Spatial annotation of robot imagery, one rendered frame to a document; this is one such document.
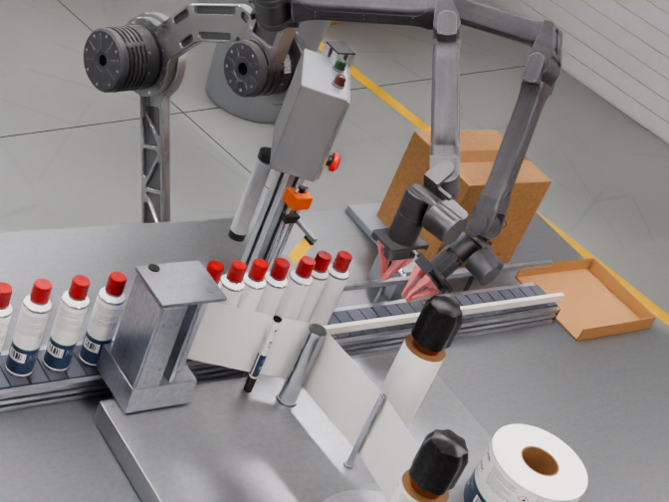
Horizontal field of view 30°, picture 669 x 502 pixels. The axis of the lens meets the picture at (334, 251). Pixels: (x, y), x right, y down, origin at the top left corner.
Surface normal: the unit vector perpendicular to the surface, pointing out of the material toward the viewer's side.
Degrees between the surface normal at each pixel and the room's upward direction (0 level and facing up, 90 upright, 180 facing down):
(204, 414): 0
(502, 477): 90
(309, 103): 90
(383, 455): 90
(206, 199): 0
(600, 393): 0
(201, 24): 90
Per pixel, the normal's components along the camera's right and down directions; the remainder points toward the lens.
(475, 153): 0.34, -0.79
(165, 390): 0.53, 0.62
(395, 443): -0.83, 0.00
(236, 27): -0.67, 0.18
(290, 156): -0.01, 0.55
